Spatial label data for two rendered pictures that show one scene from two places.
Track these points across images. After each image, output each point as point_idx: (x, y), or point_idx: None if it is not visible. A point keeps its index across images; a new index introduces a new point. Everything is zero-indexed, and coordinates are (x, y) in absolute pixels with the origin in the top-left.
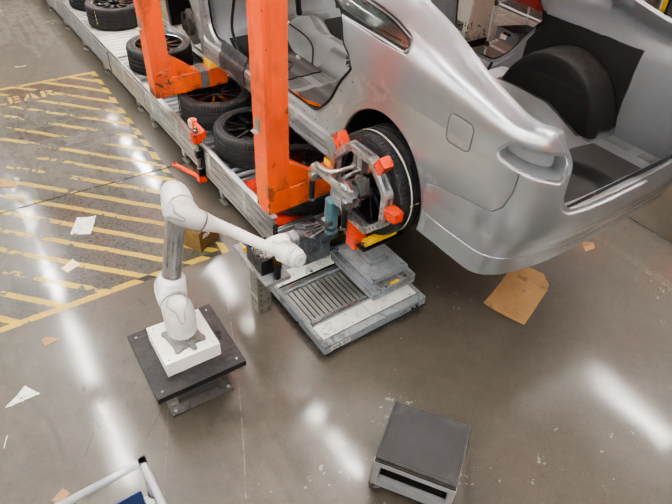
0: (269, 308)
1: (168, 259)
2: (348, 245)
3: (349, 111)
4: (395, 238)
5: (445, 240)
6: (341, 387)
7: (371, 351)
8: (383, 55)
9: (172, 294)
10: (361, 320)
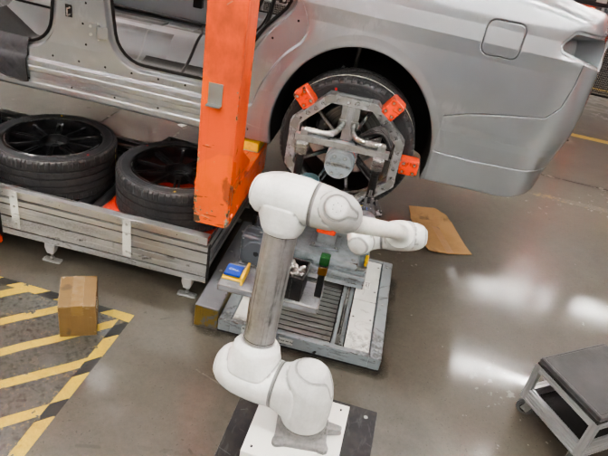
0: None
1: (273, 310)
2: None
3: (296, 61)
4: None
5: (471, 174)
6: (428, 393)
7: (405, 341)
8: None
9: (280, 367)
10: (374, 314)
